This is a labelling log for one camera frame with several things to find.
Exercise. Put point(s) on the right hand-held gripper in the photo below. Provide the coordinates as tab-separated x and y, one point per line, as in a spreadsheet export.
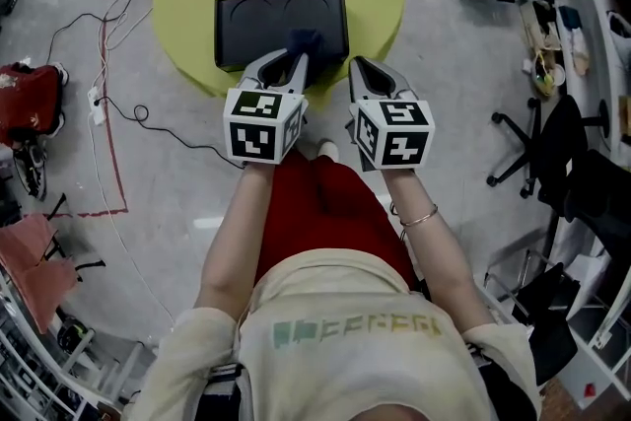
394	133

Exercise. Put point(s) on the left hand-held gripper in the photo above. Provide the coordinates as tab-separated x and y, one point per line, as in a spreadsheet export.
254	133

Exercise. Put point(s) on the dark blue cloth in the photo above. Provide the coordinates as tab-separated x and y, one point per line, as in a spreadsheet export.
304	42

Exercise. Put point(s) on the black box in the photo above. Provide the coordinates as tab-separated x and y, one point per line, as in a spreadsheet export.
256	29

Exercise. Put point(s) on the person's right forearm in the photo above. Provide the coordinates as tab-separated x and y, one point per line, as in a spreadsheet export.
434	256

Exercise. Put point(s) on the person's left forearm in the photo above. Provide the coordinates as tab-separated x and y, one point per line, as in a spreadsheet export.
236	231

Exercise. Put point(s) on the person's white shoe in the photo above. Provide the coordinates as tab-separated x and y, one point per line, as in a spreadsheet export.
323	149

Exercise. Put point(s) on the person's red skirt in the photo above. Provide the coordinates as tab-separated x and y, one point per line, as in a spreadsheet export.
325	212

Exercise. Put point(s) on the white cup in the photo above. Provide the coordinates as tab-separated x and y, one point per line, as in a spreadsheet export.
552	75

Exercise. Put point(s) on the white power strip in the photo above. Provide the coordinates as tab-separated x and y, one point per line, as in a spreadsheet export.
96	106

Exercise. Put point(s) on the black office chair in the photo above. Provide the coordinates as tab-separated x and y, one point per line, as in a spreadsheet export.
552	133

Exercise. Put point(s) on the white curved shelf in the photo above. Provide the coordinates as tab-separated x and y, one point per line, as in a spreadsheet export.
599	64

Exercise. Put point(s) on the black and white sneakers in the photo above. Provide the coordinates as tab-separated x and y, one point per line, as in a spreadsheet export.
32	170

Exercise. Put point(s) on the person's cream shirt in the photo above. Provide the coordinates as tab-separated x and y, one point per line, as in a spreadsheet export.
345	360

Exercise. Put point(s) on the pink folding chair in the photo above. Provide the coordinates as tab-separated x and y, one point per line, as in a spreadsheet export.
34	261

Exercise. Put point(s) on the black and green device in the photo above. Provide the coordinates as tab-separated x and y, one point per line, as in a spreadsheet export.
74	332

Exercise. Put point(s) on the white shelf rack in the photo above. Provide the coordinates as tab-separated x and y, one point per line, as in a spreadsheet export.
44	374

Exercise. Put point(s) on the black chair with metal frame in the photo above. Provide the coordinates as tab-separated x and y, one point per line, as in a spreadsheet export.
547	325

